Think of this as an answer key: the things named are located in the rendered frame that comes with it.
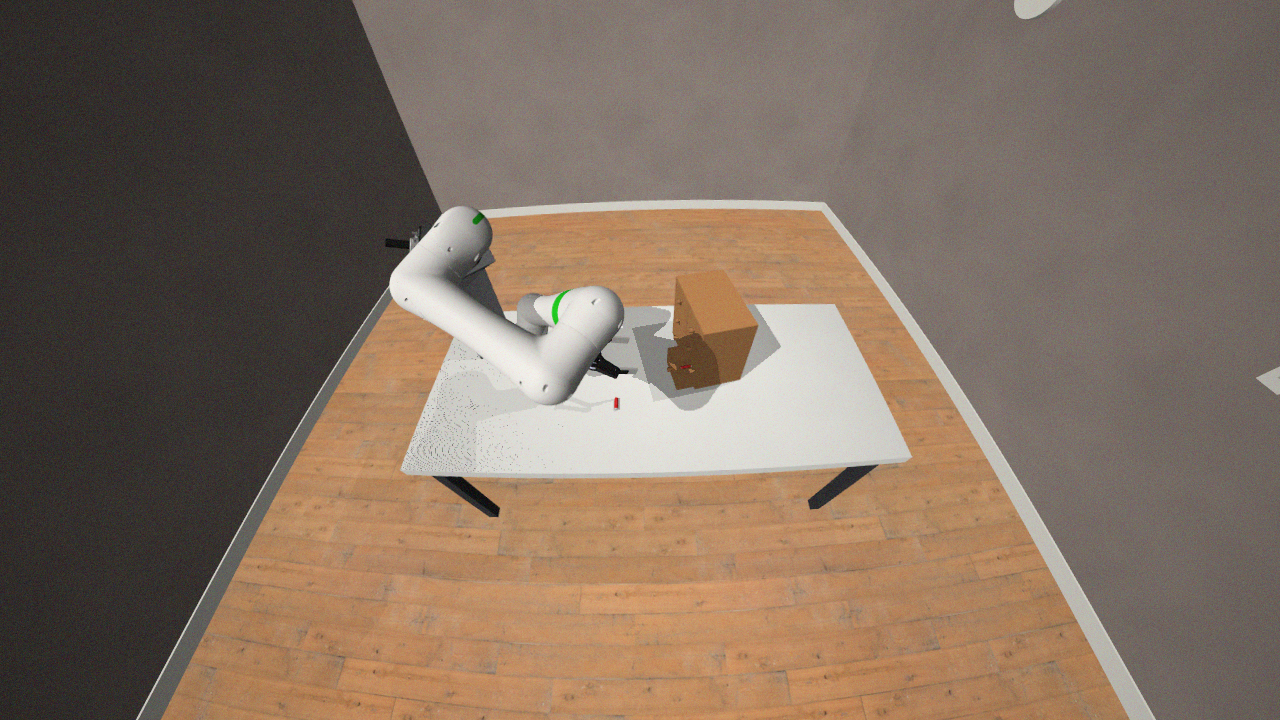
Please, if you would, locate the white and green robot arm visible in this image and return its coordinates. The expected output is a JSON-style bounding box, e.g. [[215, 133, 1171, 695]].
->
[[385, 206, 625, 406]]

